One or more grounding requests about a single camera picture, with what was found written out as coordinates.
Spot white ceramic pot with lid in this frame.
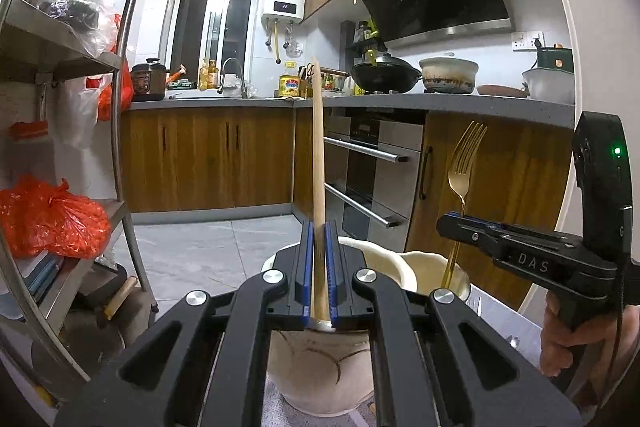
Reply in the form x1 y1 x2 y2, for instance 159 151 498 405
418 53 480 96

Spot cream floral ceramic jar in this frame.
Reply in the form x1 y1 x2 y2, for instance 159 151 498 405
262 237 418 418

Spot black wok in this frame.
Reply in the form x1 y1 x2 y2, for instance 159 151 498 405
349 57 424 94

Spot wooden handled tool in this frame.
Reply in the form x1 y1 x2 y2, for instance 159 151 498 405
101 275 139 321

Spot wooden sink base cabinets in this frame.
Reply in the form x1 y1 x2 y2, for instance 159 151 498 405
120 106 297 214

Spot person's right hand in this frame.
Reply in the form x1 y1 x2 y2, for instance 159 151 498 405
539 291 590 379

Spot wall power socket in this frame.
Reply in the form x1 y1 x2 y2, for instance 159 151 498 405
510 31 545 53

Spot brown plate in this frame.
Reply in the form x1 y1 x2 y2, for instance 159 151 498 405
476 84 530 98

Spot orange lidded plastic container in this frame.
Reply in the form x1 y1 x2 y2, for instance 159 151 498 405
9 120 51 144

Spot grey kitchen countertop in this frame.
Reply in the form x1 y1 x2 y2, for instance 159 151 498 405
127 90 577 128

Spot cream round ceramic jar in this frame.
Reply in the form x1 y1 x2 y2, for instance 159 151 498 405
400 249 472 304

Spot white bowl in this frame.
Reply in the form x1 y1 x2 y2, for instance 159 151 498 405
522 67 577 106

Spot yellow cooking oil bottle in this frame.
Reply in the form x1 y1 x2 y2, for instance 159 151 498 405
277 61 301 98

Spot red plastic bag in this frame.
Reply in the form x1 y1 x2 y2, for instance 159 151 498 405
97 13 135 122
0 174 112 261

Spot electric pressure cooker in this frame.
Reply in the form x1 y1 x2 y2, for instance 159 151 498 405
130 58 169 102

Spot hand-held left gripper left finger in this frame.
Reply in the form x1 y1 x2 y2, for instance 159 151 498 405
54 221 316 427

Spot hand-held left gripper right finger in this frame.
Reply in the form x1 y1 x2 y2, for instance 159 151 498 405
325 221 585 427

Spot wooden stove base cabinet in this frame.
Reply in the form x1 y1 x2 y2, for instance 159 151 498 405
404 111 575 314

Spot stack of blue trays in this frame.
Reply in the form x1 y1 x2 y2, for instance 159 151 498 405
19 251 67 304

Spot sliding glass window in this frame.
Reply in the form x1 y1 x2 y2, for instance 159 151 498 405
166 0 262 84

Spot metal shelf rack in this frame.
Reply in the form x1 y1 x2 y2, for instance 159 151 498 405
0 0 161 410

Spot stainless built-in oven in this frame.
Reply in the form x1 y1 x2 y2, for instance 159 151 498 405
322 108 427 242

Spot wooden chopstick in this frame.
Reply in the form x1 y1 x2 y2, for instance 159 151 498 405
307 55 335 334

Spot knife block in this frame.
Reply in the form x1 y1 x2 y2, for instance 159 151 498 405
298 64 317 98

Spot white plastic bag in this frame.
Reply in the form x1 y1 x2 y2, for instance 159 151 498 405
54 77 102 151

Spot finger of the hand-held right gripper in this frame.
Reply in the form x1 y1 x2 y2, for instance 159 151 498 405
448 211 507 228
436 214 584 259

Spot kitchen faucet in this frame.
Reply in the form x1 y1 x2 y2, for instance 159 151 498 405
218 57 250 99

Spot clear plastic bag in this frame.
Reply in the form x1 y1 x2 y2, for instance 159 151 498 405
32 0 119 58

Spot gold fork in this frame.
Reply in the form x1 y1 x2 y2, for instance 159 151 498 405
441 121 489 292

